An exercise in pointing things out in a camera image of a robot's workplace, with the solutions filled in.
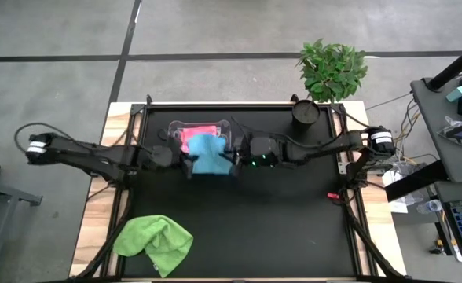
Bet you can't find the black metal table frame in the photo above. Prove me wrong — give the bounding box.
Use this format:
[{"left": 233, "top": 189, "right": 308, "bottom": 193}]
[{"left": 68, "top": 94, "right": 409, "bottom": 283}]

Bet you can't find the clear plastic bag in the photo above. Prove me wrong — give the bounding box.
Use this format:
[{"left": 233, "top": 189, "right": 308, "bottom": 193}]
[{"left": 437, "top": 116, "right": 462, "bottom": 153}]

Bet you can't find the light blue microfiber towel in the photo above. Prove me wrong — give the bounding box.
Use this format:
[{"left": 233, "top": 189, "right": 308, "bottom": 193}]
[{"left": 186, "top": 133, "right": 234, "bottom": 175}]

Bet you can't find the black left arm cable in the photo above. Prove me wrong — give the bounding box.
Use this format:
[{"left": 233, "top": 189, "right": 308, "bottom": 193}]
[{"left": 13, "top": 123, "right": 75, "bottom": 153}]

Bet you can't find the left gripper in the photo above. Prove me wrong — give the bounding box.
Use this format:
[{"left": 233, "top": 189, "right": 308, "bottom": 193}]
[{"left": 152, "top": 137, "right": 200, "bottom": 180}]

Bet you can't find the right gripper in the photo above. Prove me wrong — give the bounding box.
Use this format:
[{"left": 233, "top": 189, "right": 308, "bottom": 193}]
[{"left": 219, "top": 135, "right": 283, "bottom": 178}]

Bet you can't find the clear plastic water bottle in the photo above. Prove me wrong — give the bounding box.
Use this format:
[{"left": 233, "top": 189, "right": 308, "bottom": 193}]
[{"left": 416, "top": 199, "right": 443, "bottom": 215}]

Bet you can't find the pink microfiber towel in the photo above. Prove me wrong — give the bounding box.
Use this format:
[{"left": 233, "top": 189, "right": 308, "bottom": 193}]
[{"left": 179, "top": 125, "right": 218, "bottom": 153}]

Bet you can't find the white paper sheet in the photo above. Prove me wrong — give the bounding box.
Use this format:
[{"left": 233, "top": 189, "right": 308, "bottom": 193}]
[{"left": 382, "top": 168, "right": 409, "bottom": 215}]

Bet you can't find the grey side desk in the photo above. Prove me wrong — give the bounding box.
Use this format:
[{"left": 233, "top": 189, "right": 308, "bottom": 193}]
[{"left": 383, "top": 76, "right": 462, "bottom": 283}]

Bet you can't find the grey metal desk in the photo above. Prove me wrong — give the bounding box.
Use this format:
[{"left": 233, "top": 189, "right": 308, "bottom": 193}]
[{"left": 0, "top": 176, "right": 43, "bottom": 283}]

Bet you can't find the green microfiber towel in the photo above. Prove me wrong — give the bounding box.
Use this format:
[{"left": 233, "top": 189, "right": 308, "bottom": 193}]
[{"left": 112, "top": 214, "right": 194, "bottom": 278}]

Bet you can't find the clear plastic bin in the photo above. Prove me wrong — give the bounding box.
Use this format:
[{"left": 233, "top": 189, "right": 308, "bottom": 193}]
[{"left": 167, "top": 119, "right": 233, "bottom": 158}]

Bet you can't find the black pole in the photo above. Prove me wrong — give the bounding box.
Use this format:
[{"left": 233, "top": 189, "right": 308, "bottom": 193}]
[{"left": 427, "top": 39, "right": 462, "bottom": 92}]

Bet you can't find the green leafy plant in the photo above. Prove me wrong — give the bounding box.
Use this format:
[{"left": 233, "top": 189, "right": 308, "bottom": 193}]
[{"left": 295, "top": 38, "right": 369, "bottom": 104}]

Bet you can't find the small teal box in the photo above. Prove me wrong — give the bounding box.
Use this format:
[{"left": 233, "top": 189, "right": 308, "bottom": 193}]
[{"left": 445, "top": 86, "right": 462, "bottom": 103}]

